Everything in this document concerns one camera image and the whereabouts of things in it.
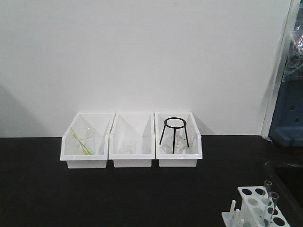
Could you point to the rear glass test tube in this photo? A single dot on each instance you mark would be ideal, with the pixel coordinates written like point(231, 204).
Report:
point(266, 190)

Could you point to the glass test tube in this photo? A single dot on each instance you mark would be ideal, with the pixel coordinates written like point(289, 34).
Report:
point(269, 209)
point(266, 190)

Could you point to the blue pegboard drying rack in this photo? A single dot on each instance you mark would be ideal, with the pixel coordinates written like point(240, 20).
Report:
point(287, 123)

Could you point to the white test tube rack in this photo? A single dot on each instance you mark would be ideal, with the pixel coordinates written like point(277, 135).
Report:
point(251, 211)

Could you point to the front glass test tube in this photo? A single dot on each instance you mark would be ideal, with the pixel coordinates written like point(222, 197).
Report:
point(269, 209)

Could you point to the black metal tripod stand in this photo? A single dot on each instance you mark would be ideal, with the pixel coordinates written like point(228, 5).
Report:
point(176, 124)

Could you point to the middle white storage bin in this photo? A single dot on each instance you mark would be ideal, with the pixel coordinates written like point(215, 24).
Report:
point(139, 126)

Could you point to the white storage bin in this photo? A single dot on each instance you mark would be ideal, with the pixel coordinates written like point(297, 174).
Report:
point(191, 155)
point(139, 126)
point(102, 124)

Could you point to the small glass beaker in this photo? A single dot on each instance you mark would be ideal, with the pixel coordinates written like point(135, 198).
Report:
point(129, 146)

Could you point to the right white storage bin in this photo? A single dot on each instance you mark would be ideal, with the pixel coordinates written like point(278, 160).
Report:
point(191, 155)

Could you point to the glass flask under tripod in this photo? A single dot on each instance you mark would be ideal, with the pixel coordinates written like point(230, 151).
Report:
point(175, 145)

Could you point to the glass beaker with sticks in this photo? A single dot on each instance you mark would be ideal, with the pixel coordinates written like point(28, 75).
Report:
point(85, 140)

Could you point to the left white storage bin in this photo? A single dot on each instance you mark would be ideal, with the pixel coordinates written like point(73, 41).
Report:
point(102, 124)

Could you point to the plastic bag of pegs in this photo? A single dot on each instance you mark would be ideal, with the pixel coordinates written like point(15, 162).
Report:
point(294, 65)

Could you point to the black sink basin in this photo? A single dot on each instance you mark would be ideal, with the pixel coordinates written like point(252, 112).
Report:
point(288, 180)

